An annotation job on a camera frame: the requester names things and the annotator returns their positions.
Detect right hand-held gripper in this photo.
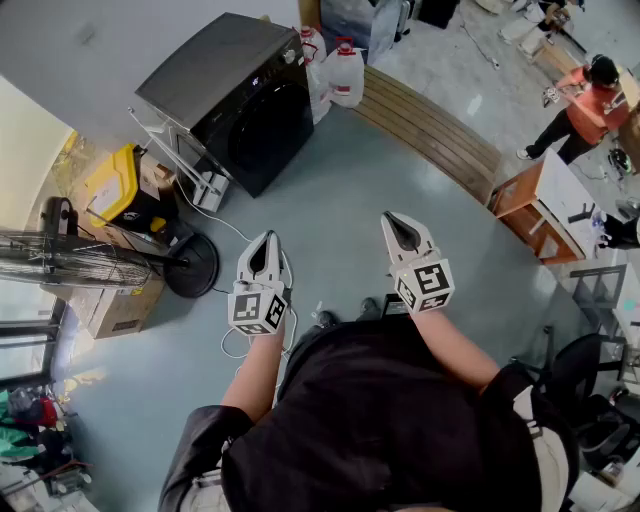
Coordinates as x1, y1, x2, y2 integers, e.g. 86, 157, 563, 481
380, 211, 457, 316

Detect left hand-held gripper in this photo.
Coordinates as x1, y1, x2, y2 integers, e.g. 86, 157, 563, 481
227, 230, 293, 338

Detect black washing machine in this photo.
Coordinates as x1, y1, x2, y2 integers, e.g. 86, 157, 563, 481
133, 12, 316, 199

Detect person's right forearm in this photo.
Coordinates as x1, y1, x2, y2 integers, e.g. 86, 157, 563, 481
409, 308, 502, 397

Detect person's left forearm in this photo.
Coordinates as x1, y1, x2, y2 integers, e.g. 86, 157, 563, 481
219, 319, 287, 424

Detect black floor fan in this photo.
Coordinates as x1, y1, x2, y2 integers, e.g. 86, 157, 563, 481
0, 196, 221, 300

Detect small black case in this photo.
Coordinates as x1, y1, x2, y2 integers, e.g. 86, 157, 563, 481
382, 293, 414, 319

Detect white folded metal rack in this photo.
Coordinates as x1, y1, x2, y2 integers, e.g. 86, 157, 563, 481
127, 106, 232, 214

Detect person's black trousers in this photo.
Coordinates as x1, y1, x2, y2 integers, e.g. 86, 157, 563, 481
277, 322, 331, 401

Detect curved wooden slatted bench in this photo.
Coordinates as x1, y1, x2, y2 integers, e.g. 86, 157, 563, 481
349, 64, 503, 207

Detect large cardboard box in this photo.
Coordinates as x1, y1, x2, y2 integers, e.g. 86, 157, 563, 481
39, 277, 166, 341

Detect black toolbox yellow lid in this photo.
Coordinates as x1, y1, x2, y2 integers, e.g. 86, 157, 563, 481
83, 143, 180, 235

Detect person's black shirt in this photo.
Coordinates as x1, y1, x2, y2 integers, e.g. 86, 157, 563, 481
158, 318, 581, 512

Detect black office chair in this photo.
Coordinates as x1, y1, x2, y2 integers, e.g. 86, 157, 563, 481
547, 333, 640, 476

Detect grey plastic-wrapped bundle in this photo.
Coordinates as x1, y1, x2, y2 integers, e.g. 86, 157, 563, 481
319, 0, 416, 66

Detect white cable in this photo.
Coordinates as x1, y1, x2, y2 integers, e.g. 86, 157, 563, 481
172, 179, 301, 381

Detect black metal frame stand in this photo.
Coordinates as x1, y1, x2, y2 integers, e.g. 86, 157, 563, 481
569, 263, 629, 341

